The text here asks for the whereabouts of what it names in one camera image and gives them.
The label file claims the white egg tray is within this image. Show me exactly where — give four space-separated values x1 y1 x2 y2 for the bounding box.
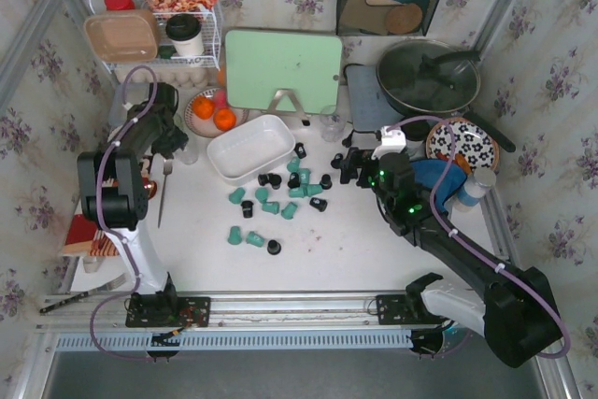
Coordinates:
130 67 209 89

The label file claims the black frying pan with lid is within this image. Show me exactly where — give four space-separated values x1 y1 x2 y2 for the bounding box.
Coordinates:
376 39 516 153

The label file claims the black capsule bottom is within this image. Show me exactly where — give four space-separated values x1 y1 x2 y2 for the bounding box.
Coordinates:
267 239 281 255

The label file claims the white cup black lid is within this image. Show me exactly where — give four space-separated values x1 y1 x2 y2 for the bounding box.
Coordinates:
165 13 205 57

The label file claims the patterned folded cloth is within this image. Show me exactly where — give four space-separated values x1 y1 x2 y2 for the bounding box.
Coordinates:
60 155 157 257

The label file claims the fruit plate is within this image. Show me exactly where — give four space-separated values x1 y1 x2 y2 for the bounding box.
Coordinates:
183 87 249 138

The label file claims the brown lidded food container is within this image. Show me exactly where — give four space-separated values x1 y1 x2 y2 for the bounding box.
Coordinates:
84 9 160 64

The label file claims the white rectangular storage basket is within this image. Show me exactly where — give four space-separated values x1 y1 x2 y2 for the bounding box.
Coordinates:
206 115 296 187

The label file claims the black capsule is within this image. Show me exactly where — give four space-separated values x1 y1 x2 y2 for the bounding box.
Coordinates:
294 142 306 159
267 239 281 255
309 197 328 212
240 200 254 219

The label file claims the white wire shelf rack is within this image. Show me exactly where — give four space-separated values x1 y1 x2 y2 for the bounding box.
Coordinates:
87 0 223 69

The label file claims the teal capsule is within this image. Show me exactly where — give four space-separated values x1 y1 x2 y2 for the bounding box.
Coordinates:
228 187 246 205
286 157 301 173
227 226 243 246
280 202 298 221
246 231 265 248

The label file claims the black lidded printed jar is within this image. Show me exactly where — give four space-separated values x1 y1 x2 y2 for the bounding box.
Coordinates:
401 121 432 159

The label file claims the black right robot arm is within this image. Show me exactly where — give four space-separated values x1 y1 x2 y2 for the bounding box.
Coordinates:
331 148 570 367

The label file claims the white blue bottle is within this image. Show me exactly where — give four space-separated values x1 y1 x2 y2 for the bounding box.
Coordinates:
453 167 496 212

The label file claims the green cutting board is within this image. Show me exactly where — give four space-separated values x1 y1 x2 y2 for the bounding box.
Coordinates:
224 29 343 114

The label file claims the blue cloth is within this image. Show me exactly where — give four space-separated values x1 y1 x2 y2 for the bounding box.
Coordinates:
406 158 469 213

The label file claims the black mesh organizer rack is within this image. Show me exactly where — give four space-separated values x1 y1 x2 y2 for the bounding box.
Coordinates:
335 0 439 36

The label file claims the clear drinking glass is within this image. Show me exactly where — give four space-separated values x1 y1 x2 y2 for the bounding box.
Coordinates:
320 105 346 142

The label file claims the orange fruit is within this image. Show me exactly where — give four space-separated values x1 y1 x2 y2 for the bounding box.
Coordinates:
213 108 236 132
192 95 216 120

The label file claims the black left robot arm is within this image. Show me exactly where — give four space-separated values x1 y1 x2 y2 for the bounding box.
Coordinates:
77 82 181 327

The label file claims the red capped jar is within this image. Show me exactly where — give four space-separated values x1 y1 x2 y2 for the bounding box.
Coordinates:
104 0 135 11

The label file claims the flower patterned plate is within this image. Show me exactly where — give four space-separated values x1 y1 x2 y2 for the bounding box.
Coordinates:
425 117 499 171

